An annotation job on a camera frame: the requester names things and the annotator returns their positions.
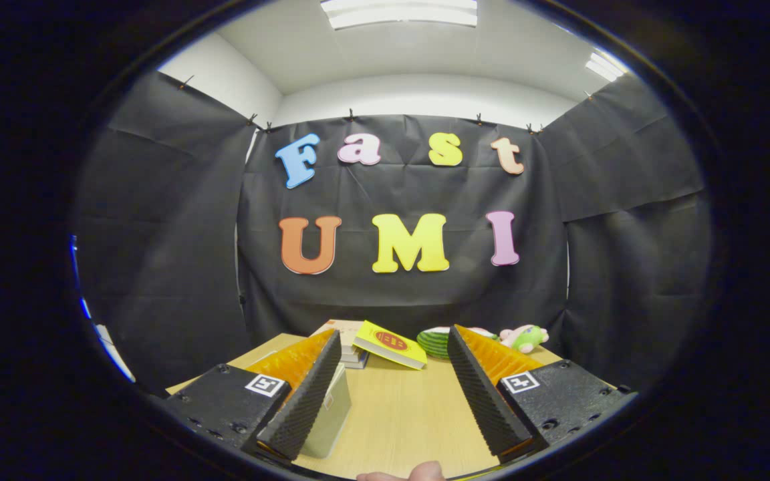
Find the pale thin book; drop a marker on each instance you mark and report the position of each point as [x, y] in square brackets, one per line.
[358, 365]
[354, 354]

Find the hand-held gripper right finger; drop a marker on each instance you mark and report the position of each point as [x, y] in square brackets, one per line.
[482, 401]

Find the beige cover book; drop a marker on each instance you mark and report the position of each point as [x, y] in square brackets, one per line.
[345, 329]

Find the long ceiling light panel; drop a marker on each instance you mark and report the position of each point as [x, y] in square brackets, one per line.
[402, 12]

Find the watermelon slice plush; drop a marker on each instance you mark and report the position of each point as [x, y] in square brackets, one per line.
[435, 342]

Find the pale green fabric storage box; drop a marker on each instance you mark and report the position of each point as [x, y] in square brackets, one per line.
[331, 414]

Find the small ceiling light panel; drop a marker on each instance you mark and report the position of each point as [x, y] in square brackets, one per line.
[604, 65]

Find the pink and green plush toy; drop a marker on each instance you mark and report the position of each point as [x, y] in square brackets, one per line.
[525, 337]

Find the yellow book with red circle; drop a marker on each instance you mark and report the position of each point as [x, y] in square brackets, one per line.
[390, 344]

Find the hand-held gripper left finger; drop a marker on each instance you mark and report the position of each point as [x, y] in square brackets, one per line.
[305, 401]

